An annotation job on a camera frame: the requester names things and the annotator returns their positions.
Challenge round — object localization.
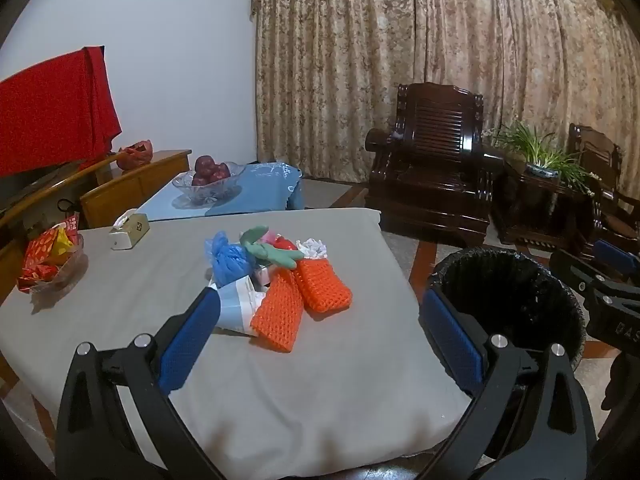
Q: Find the glass fruit bowl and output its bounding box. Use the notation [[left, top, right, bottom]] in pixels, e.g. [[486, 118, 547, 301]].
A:
[[172, 161, 247, 206]]

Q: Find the glass snack dish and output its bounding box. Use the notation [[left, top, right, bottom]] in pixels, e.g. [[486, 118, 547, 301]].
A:
[[27, 232, 86, 292]]

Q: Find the dark wooden armchair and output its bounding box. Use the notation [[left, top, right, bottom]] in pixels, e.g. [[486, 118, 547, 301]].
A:
[[365, 82, 506, 246], [567, 122, 640, 263]]

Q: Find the yellow snack packet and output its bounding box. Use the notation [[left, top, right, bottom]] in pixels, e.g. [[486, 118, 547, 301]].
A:
[[50, 227, 75, 257]]

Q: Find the red cloth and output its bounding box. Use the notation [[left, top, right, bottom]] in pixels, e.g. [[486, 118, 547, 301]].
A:
[[0, 46, 122, 178]]

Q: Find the dark orange plastic bag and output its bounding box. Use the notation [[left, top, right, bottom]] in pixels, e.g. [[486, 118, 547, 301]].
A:
[[116, 140, 153, 171]]

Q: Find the orange foam net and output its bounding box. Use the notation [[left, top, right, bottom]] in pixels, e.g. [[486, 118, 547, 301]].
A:
[[250, 267, 305, 353], [292, 257, 353, 313]]

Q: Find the beige patterned curtain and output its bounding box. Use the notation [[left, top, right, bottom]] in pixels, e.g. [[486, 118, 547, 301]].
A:
[[250, 0, 640, 196]]

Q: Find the tissue box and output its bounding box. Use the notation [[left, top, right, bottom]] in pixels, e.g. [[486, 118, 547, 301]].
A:
[[109, 208, 151, 251]]

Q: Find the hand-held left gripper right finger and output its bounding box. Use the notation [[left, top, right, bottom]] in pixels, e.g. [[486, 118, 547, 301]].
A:
[[415, 287, 598, 480]]

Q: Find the blue plastic bag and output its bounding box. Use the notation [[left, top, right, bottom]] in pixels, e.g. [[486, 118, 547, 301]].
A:
[[204, 231, 256, 288]]

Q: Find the blue tablecloth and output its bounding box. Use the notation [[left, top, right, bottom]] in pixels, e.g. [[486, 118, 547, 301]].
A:
[[135, 161, 304, 222]]

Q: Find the black trash bin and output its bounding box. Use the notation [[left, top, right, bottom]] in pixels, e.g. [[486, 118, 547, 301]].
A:
[[427, 246, 587, 376]]

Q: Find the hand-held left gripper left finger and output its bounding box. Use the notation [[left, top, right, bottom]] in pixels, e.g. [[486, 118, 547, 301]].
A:
[[56, 287, 226, 480]]

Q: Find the green glove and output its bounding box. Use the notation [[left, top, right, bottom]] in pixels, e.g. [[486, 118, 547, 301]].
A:
[[239, 226, 305, 268]]

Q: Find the dark wooden side table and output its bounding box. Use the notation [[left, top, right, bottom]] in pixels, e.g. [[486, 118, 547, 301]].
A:
[[492, 160, 596, 253]]

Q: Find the green potted plant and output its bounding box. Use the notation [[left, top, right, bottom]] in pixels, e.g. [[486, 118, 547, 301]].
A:
[[482, 120, 596, 196]]

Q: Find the white crumpled plastic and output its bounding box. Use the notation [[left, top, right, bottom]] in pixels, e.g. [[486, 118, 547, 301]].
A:
[[296, 237, 330, 261]]

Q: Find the white and blue wrapper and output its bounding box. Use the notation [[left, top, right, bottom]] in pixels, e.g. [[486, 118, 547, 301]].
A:
[[209, 275, 265, 336]]

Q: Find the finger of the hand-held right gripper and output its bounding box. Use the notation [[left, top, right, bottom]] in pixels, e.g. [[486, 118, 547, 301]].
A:
[[549, 249, 616, 311], [592, 239, 640, 286]]

